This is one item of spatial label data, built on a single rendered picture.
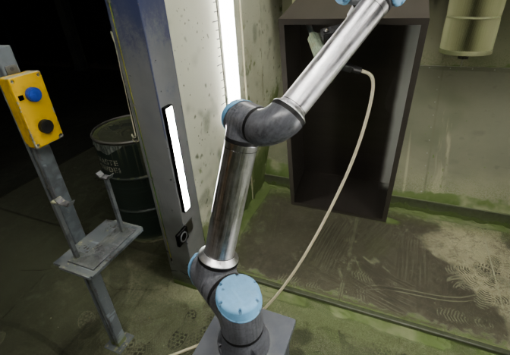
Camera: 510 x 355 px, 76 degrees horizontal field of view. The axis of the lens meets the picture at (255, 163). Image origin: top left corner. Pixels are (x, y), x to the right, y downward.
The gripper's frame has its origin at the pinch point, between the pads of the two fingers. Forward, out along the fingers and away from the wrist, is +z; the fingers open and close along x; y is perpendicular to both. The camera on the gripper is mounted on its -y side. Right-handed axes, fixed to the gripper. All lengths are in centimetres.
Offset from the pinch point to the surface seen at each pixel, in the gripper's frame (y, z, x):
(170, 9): -65, 15, 39
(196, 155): -41, 84, 10
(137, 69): -77, 35, 16
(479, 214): 178, 88, -10
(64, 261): -96, 85, -56
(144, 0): -76, 7, 27
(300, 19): -12.1, -7.2, 17.1
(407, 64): 55, 2, 21
